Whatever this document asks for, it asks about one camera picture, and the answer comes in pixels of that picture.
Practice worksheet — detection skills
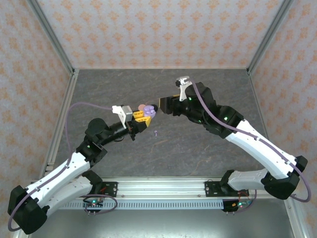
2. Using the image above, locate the purple round charging case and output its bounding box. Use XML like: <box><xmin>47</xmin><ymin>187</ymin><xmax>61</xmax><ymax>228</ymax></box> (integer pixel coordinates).
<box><xmin>143</xmin><ymin>105</ymin><xmax>157</xmax><ymax>119</ymax></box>

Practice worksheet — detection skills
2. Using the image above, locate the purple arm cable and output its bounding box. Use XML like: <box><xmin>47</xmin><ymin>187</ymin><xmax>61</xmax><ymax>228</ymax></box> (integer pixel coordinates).
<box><xmin>189</xmin><ymin>79</ymin><xmax>312</xmax><ymax>203</ymax></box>
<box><xmin>7</xmin><ymin>102</ymin><xmax>114</xmax><ymax>232</ymax></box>

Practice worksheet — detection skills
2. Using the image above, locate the aluminium frame post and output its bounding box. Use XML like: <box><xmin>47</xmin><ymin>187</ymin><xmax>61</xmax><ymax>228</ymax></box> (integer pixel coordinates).
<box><xmin>247</xmin><ymin>0</ymin><xmax>295</xmax><ymax>75</ymax></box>
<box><xmin>26</xmin><ymin>0</ymin><xmax>76</xmax><ymax>75</ymax></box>

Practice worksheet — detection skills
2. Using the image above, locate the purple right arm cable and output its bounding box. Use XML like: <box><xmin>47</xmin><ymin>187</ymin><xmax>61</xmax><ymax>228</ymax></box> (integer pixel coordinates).
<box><xmin>189</xmin><ymin>79</ymin><xmax>312</xmax><ymax>203</ymax></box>

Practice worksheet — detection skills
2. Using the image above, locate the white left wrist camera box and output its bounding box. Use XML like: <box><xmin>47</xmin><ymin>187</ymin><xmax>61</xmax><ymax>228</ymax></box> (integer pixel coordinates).
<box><xmin>111</xmin><ymin>104</ymin><xmax>136</xmax><ymax>129</ymax></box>

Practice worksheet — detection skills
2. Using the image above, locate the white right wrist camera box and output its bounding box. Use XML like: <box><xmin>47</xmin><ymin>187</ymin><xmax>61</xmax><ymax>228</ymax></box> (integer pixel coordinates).
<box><xmin>174</xmin><ymin>75</ymin><xmax>193</xmax><ymax>102</ymax></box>

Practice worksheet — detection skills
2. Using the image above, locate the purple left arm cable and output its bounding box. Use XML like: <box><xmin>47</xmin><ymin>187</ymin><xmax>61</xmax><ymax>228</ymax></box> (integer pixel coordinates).
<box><xmin>7</xmin><ymin>102</ymin><xmax>114</xmax><ymax>232</ymax></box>

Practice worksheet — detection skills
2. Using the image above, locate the white slotted cable duct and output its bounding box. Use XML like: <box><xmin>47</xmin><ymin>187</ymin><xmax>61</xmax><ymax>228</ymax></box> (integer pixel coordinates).
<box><xmin>58</xmin><ymin>200</ymin><xmax>225</xmax><ymax>211</ymax></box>

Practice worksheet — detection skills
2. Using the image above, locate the small controller circuit board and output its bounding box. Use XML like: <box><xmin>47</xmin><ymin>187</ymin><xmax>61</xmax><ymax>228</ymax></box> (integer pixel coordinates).
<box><xmin>83</xmin><ymin>198</ymin><xmax>104</xmax><ymax>209</ymax></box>
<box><xmin>231</xmin><ymin>201</ymin><xmax>250</xmax><ymax>209</ymax></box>

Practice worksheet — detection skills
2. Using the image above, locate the aluminium side rail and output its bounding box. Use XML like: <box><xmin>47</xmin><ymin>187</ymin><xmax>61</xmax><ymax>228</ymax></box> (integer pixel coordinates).
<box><xmin>247</xmin><ymin>69</ymin><xmax>308</xmax><ymax>238</ymax></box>
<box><xmin>39</xmin><ymin>69</ymin><xmax>80</xmax><ymax>174</ymax></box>

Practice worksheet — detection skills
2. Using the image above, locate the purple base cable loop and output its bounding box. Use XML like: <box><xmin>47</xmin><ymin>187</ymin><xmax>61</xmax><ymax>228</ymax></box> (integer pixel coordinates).
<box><xmin>222</xmin><ymin>189</ymin><xmax>259</xmax><ymax>214</ymax></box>
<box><xmin>83</xmin><ymin>194</ymin><xmax>118</xmax><ymax>215</ymax></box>

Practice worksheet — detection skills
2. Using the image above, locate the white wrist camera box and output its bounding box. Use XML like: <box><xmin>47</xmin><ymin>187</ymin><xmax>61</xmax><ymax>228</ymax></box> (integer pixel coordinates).
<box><xmin>111</xmin><ymin>104</ymin><xmax>136</xmax><ymax>129</ymax></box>
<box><xmin>174</xmin><ymin>75</ymin><xmax>193</xmax><ymax>102</ymax></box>

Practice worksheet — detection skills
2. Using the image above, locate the aluminium base beam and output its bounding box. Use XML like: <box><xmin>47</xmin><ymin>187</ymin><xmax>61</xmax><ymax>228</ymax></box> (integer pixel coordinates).
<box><xmin>101</xmin><ymin>177</ymin><xmax>298</xmax><ymax>199</ymax></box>

